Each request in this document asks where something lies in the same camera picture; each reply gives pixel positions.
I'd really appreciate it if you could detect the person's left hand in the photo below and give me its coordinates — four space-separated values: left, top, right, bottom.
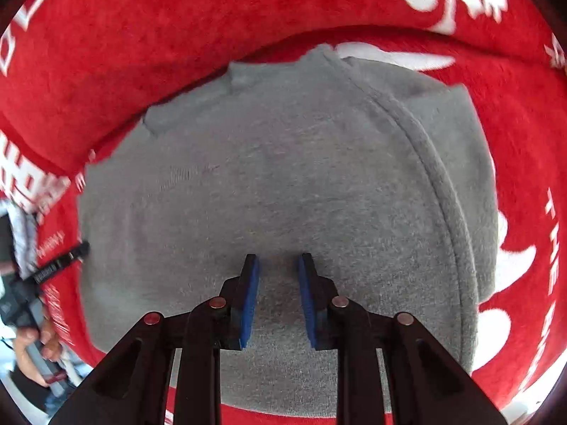
13 316 65 388

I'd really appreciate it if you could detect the red printed blanket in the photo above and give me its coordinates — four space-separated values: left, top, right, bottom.
0 0 567 425

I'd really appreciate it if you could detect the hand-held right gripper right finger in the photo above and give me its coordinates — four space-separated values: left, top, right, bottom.
296 252 508 425

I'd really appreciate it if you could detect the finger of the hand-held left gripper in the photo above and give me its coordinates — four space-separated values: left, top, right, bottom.
30 241 92 287

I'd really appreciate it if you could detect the white fuzzy cloth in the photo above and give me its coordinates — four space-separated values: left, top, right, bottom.
0 198 38 277

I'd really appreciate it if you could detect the grey knit sweater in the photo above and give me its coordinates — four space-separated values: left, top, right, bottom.
76 43 500 420

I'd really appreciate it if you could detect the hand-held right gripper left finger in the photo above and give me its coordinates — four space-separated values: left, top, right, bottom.
49 253 262 425

